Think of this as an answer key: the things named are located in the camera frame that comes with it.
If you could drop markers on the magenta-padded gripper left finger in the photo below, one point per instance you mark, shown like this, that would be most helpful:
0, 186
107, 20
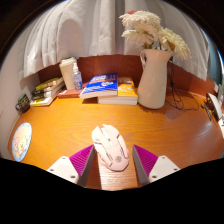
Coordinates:
71, 168

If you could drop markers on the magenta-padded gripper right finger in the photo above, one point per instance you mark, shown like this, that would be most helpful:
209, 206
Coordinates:
156, 168

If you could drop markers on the white computer mouse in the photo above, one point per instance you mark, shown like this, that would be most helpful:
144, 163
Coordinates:
111, 146

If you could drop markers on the round cartoon-print mouse pad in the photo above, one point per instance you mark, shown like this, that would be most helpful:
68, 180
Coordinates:
21, 141

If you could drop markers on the pale yellow book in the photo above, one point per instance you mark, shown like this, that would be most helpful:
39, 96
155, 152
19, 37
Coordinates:
41, 101

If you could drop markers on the red-brown notebook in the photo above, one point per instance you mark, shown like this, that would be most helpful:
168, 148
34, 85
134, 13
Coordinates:
68, 93

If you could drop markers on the dark book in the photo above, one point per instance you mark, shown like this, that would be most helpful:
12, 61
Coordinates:
46, 93

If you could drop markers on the dark green mug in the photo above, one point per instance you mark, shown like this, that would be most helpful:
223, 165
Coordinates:
23, 104

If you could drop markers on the yellow orange book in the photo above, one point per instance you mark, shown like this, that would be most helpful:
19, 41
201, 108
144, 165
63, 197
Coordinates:
126, 90

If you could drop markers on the white ceramic pitcher vase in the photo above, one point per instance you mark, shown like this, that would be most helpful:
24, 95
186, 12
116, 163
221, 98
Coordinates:
153, 83

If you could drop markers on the white desktop device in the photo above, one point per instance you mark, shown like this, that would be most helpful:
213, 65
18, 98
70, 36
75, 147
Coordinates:
215, 105

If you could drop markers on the clear spray bottle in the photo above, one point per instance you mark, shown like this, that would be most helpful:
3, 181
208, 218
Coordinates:
77, 80

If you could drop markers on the white pleated curtain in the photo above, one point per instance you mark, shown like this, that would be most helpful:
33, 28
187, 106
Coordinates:
93, 26

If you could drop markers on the white flower bouquet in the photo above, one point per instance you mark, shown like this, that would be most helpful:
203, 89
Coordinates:
143, 25

